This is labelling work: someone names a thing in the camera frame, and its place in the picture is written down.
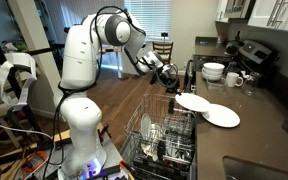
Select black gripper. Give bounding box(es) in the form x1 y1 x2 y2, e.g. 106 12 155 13
159 70 182 95

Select white dinner plate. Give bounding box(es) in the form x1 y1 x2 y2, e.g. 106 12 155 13
201 103 242 129
174 92 212 113
140 113 153 141

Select wooden chair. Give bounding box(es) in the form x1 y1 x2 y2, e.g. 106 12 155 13
152 41 174 66

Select white ceramic bowl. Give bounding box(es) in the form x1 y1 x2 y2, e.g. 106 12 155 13
202 62 226 75
201 68 224 78
202 72 223 83

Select clear glass food container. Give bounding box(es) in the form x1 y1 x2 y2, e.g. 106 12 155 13
204 78 228 94

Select white ceramic mug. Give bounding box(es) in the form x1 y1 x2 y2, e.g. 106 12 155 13
225 71 244 88

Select white window blinds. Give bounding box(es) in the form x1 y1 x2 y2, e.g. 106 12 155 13
123 0 173 43

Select clear glass jar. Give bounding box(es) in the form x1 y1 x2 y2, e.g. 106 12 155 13
242 72 262 98

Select black clamp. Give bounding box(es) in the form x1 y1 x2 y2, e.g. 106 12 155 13
97 123 112 139

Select dark bottle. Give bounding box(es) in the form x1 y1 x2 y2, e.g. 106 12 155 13
234 30 242 43

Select black electric stove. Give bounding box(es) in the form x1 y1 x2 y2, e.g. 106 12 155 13
183 39 280 94

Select grey robot mounting table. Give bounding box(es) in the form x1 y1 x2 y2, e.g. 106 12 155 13
43 133 132 180

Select stainless steel sink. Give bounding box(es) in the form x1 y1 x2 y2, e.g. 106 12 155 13
222 155 288 180

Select metal wire dishwasher rack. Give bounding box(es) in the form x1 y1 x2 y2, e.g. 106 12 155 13
118 93 197 180

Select orange handled clamp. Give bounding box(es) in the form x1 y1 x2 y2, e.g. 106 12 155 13
118 159 133 173

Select orange cable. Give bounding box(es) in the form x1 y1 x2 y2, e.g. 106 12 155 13
19 150 48 174

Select white webbing strap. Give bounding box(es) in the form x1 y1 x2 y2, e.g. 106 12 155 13
0 51 38 113

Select white cable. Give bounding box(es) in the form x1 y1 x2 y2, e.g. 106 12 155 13
0 114 53 141

